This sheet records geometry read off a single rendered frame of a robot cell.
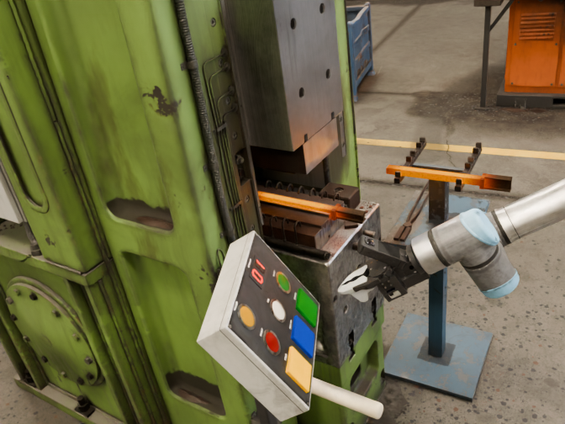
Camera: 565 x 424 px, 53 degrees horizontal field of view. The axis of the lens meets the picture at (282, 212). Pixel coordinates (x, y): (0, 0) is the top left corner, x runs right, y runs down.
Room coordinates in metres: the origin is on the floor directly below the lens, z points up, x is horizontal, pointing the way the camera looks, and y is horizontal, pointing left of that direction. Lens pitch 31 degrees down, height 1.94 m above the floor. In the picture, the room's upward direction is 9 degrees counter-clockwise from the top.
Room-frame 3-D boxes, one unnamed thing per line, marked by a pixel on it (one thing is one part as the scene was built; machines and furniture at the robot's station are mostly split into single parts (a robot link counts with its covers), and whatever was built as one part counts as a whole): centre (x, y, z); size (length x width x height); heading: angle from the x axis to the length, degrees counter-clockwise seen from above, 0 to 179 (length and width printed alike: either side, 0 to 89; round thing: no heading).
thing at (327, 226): (1.63, 0.02, 0.96); 0.42 x 0.20 x 0.09; 53
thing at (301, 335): (0.98, 0.00, 1.01); 0.07 x 0.05 x 0.07; 168
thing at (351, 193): (1.68, -0.20, 0.95); 0.12 x 0.08 x 0.06; 53
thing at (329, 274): (1.68, 0.00, 0.69); 0.56 x 0.38 x 0.45; 53
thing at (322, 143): (1.63, 0.02, 1.24); 0.42 x 0.20 x 0.10; 53
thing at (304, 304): (1.07, -0.02, 1.01); 0.07 x 0.05 x 0.07; 168
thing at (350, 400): (1.17, -0.01, 0.62); 0.44 x 0.05 x 0.05; 53
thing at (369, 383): (1.68, 0.00, 0.23); 0.55 x 0.37 x 0.47; 53
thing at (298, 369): (0.88, 0.02, 1.01); 0.07 x 0.05 x 0.07; 168
